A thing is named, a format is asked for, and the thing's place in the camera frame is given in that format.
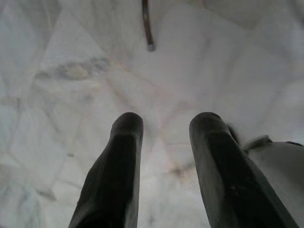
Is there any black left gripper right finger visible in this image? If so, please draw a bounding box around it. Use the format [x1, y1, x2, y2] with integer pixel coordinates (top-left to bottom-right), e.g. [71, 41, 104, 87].
[189, 112, 300, 228]

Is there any brown furniture leg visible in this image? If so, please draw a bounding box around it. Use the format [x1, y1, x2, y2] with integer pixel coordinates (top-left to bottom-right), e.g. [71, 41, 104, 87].
[142, 0, 156, 52]

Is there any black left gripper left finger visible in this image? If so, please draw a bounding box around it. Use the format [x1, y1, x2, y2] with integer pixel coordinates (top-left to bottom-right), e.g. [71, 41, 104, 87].
[68, 112, 144, 228]

